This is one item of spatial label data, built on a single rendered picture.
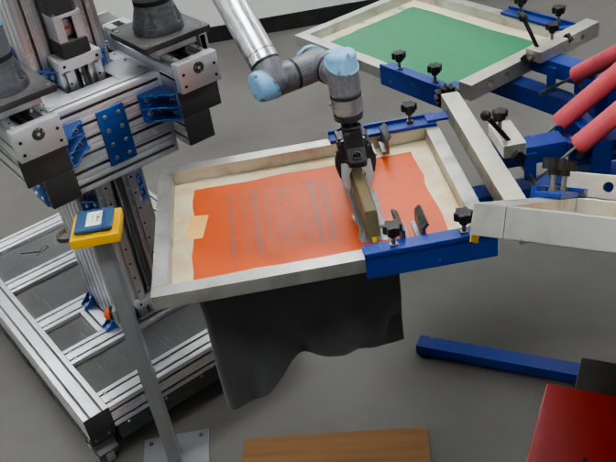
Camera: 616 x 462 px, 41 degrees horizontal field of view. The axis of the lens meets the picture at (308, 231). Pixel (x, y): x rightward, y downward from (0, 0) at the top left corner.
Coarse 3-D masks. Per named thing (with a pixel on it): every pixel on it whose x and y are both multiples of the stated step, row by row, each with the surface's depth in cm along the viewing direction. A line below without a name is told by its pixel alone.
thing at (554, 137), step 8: (528, 136) 209; (536, 136) 209; (544, 136) 208; (552, 136) 208; (560, 136) 207; (528, 144) 206; (536, 144) 205; (544, 144) 205; (552, 144) 205; (560, 144) 205; (528, 152) 205; (536, 152) 206; (544, 152) 206; (552, 152) 206; (560, 152) 206; (504, 160) 206; (512, 160) 206; (536, 160) 207
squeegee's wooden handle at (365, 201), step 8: (360, 168) 205; (352, 176) 203; (360, 176) 202; (352, 184) 208; (360, 184) 199; (360, 192) 196; (368, 192) 195; (360, 200) 194; (368, 200) 193; (360, 208) 197; (368, 208) 190; (368, 216) 190; (376, 216) 190; (368, 224) 191; (376, 224) 191; (368, 232) 192; (376, 232) 192
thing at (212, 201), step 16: (384, 160) 226; (400, 160) 225; (272, 176) 227; (288, 176) 226; (304, 176) 225; (320, 176) 224; (336, 176) 223; (384, 176) 219; (400, 176) 218; (416, 176) 217; (208, 192) 225; (224, 192) 224; (336, 192) 216; (384, 192) 213; (400, 192) 212; (192, 208) 219; (208, 208) 218; (224, 208) 217; (208, 224) 212; (224, 224) 211
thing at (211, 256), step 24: (336, 216) 207; (384, 216) 204; (408, 216) 203; (432, 216) 201; (216, 240) 205; (336, 240) 198; (384, 240) 196; (192, 264) 198; (216, 264) 197; (240, 264) 196; (264, 264) 195
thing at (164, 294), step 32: (224, 160) 231; (256, 160) 230; (288, 160) 231; (448, 160) 214; (160, 192) 221; (160, 224) 208; (160, 256) 197; (352, 256) 186; (160, 288) 186; (192, 288) 185; (224, 288) 185; (256, 288) 186
